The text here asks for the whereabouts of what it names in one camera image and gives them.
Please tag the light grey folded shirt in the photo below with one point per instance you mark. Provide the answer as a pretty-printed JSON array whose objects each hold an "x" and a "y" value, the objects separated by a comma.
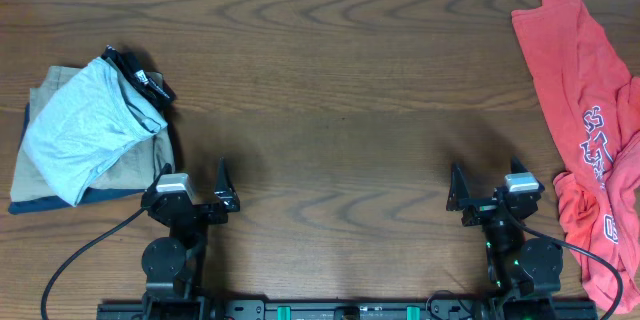
[{"x": 86, "y": 126}]

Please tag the red soccer t-shirt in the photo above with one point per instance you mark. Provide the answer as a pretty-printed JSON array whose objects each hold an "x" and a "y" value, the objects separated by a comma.
[{"x": 590, "y": 102}]

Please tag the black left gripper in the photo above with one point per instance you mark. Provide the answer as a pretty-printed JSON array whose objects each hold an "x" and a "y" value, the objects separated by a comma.
[{"x": 226, "y": 201}]

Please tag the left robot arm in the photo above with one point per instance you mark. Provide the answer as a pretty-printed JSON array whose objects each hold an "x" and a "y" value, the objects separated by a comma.
[{"x": 173, "y": 264}]

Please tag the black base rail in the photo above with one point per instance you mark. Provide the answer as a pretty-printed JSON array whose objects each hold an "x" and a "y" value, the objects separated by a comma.
[{"x": 438, "y": 308}]

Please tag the navy blue folded garment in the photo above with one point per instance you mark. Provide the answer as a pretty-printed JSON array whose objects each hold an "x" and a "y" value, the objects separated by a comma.
[{"x": 129, "y": 175}]

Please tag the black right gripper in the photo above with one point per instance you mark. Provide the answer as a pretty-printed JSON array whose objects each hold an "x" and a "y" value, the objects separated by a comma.
[{"x": 459, "y": 199}]

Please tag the beige folded garment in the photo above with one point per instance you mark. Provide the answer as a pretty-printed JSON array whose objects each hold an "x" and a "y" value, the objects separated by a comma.
[{"x": 56, "y": 77}]

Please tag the black folded garment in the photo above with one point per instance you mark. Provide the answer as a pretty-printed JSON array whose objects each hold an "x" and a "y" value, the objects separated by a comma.
[{"x": 152, "y": 90}]

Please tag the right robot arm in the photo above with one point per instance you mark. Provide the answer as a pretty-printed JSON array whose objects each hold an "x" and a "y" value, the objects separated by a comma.
[{"x": 521, "y": 268}]

